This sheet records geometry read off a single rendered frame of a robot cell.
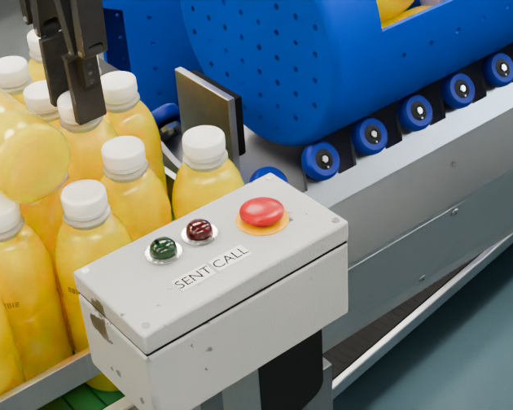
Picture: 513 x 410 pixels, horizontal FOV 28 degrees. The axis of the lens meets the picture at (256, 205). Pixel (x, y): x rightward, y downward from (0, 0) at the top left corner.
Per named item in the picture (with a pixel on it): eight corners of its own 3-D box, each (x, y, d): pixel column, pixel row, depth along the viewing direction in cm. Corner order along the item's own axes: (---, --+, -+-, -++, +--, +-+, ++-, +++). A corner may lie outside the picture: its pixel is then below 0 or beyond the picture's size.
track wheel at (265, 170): (280, 159, 111) (272, 162, 112) (247, 174, 109) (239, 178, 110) (298, 195, 111) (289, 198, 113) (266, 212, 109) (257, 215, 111)
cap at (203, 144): (174, 154, 94) (173, 137, 93) (205, 136, 96) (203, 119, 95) (204, 168, 91) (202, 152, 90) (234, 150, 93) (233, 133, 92)
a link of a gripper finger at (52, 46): (41, 41, 93) (37, 39, 93) (54, 107, 97) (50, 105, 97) (70, 31, 94) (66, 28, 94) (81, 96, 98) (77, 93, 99)
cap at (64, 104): (99, 123, 95) (97, 106, 94) (58, 126, 95) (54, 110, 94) (102, 102, 98) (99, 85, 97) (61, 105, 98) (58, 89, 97)
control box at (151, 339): (349, 313, 88) (349, 218, 82) (159, 432, 78) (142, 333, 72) (276, 259, 95) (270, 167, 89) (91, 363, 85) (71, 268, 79)
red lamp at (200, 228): (218, 235, 82) (217, 224, 81) (196, 247, 81) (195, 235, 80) (202, 223, 83) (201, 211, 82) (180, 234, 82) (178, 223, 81)
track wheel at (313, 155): (331, 133, 114) (322, 137, 116) (301, 148, 112) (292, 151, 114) (348, 169, 115) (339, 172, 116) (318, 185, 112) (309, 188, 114)
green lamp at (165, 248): (183, 254, 80) (181, 242, 79) (160, 266, 79) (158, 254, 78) (167, 242, 81) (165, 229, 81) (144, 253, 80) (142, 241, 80)
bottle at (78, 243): (105, 333, 102) (74, 176, 91) (167, 353, 100) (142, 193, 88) (64, 381, 97) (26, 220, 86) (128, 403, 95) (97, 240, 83)
